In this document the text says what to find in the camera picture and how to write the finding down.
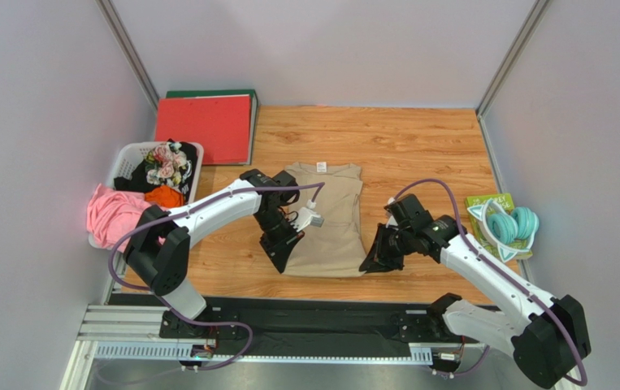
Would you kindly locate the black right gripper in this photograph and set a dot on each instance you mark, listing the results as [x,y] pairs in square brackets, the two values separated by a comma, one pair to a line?
[392,241]

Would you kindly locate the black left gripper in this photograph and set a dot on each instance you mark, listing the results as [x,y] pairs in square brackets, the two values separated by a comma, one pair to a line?
[279,251]

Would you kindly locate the beige t-shirt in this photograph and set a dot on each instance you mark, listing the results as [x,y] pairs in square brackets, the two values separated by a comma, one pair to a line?
[335,249]

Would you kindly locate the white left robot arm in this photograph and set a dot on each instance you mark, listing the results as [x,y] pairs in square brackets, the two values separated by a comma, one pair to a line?
[158,248]

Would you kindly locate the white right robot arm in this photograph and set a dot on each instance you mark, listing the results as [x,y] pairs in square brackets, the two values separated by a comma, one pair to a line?
[546,336]

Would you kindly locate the orange t-shirt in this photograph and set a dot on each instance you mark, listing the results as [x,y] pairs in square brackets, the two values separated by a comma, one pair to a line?
[165,197]

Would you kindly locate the teal cat-ear headphones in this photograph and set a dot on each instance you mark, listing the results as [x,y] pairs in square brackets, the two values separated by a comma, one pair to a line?
[510,233]

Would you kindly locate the green book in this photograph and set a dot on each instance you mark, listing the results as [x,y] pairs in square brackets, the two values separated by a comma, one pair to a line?
[474,205]

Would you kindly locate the black floral t-shirt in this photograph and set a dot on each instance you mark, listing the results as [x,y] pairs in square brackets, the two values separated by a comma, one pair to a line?
[169,163]

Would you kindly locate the green folder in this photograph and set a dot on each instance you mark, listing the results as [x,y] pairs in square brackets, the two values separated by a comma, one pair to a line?
[254,116]

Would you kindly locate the white laundry basket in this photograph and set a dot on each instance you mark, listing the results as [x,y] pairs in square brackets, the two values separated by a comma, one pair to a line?
[131,155]

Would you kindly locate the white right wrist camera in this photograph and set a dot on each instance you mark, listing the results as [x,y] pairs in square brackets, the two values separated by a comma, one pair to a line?
[393,212]

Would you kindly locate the aluminium frame rail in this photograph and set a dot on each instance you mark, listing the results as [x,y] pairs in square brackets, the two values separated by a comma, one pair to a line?
[132,342]

